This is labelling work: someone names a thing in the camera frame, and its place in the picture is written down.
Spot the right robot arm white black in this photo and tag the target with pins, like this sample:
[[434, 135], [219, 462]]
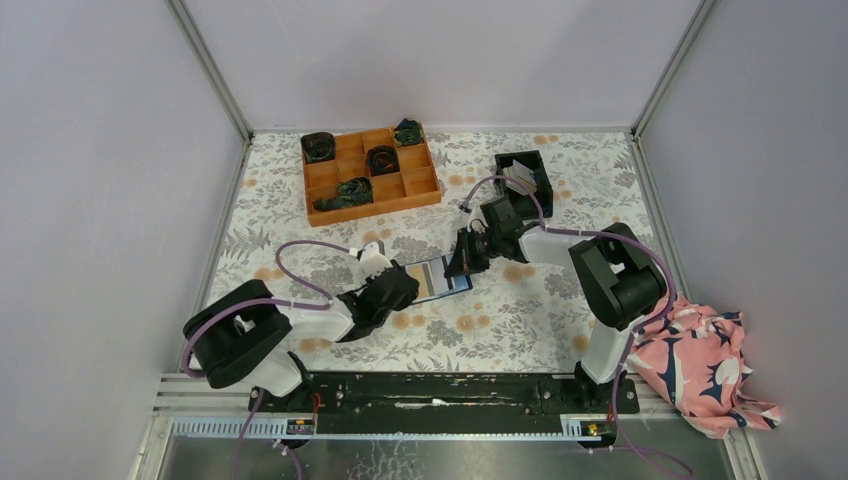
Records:
[[620, 280]]

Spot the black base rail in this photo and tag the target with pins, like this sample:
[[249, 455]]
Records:
[[455, 404]]

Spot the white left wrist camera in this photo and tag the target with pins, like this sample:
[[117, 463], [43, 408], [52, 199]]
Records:
[[372, 260]]

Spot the green rolled belt top-right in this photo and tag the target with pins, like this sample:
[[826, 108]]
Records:
[[408, 132]]

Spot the blue leather card holder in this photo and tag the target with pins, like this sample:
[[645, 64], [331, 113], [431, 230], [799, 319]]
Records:
[[415, 271]]

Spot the orange wooden compartment tray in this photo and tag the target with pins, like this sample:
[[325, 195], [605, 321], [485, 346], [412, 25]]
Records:
[[415, 185]]

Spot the pink patterned cloth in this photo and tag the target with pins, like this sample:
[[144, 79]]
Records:
[[693, 359]]

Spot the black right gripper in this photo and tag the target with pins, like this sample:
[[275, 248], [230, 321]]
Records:
[[463, 259]]

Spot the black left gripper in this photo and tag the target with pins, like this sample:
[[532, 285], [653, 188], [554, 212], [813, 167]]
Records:
[[410, 296]]

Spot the gold credit card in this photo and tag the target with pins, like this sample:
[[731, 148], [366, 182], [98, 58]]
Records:
[[428, 280]]

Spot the green rolled belt front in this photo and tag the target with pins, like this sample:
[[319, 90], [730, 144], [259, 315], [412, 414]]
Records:
[[351, 193]]

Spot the white card with black stripe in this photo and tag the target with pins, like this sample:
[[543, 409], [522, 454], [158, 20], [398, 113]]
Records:
[[445, 285]]

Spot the floral table mat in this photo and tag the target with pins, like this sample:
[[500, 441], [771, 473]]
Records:
[[528, 318]]

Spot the black rolled belt centre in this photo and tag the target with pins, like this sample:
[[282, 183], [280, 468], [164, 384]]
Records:
[[382, 160]]

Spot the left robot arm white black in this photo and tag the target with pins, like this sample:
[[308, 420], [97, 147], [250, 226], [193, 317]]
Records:
[[238, 339]]

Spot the black rolled belt top-left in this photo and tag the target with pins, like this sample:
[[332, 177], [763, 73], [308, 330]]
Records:
[[318, 147]]

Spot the black plastic card bin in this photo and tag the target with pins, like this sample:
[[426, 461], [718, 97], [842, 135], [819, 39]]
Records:
[[522, 200]]

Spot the stack of cards in bin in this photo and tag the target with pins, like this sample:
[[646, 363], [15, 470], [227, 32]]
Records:
[[522, 174]]

